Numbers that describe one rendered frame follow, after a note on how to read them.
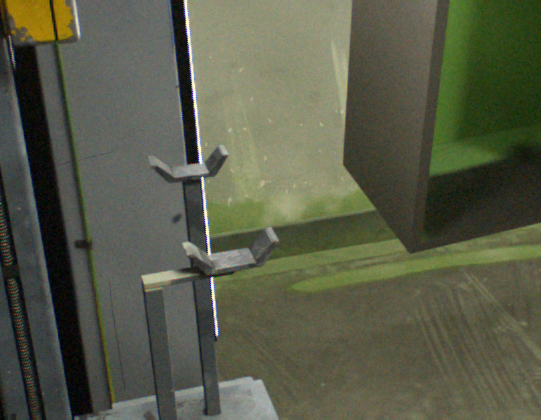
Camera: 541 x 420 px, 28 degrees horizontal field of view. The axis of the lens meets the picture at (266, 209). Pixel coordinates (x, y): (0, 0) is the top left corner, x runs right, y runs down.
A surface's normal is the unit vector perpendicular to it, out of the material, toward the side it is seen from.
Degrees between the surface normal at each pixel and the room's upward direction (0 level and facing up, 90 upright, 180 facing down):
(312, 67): 57
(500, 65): 102
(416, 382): 0
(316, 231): 91
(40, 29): 90
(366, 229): 90
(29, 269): 90
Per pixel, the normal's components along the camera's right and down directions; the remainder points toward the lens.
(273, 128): 0.17, -0.14
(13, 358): 0.25, 0.41
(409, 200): -0.94, 0.21
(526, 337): -0.06, -0.90
